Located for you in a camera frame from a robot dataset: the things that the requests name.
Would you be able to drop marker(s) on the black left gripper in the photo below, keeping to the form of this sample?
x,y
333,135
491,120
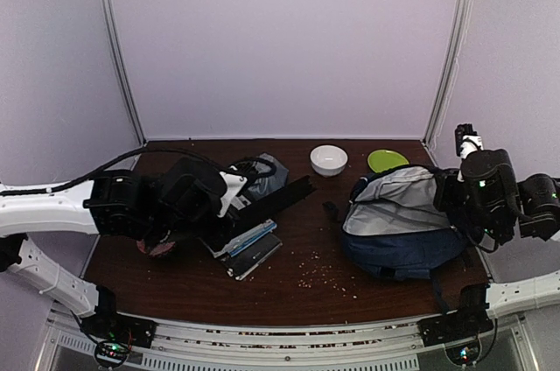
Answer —
x,y
216,241

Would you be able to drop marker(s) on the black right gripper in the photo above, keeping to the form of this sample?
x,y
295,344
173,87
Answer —
x,y
443,201

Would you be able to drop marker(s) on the black leather case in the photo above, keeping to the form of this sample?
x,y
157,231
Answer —
x,y
274,203

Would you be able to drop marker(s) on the grey zip pouch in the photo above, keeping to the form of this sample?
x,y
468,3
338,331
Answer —
x,y
265,186

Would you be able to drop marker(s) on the navy blue student backpack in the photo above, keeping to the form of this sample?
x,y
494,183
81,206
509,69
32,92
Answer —
x,y
392,229

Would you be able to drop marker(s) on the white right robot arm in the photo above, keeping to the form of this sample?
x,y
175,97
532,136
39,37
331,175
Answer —
x,y
485,194

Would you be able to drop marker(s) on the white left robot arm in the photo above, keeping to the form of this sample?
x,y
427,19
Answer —
x,y
192,199

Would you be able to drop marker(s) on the blue illustrated book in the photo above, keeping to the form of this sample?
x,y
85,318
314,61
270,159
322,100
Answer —
x,y
253,235

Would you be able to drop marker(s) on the black notebook under books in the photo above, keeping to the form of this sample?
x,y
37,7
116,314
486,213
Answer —
x,y
242,264

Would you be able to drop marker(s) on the red patterned bowl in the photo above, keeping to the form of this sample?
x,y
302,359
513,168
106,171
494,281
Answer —
x,y
156,244

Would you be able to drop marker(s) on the green plate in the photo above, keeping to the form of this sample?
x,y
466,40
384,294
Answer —
x,y
383,160

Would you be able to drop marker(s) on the white ceramic bowl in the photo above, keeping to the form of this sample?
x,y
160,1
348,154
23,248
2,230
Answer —
x,y
328,160

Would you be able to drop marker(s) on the front metal rail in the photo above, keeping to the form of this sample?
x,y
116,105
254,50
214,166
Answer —
x,y
394,344

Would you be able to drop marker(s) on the right aluminium frame post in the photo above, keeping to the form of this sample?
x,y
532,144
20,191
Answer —
x,y
445,86

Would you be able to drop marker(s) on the aluminium frame post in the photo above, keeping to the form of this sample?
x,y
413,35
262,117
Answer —
x,y
121,71
445,86

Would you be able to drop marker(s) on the left aluminium frame post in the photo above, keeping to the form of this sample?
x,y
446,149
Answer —
x,y
121,71

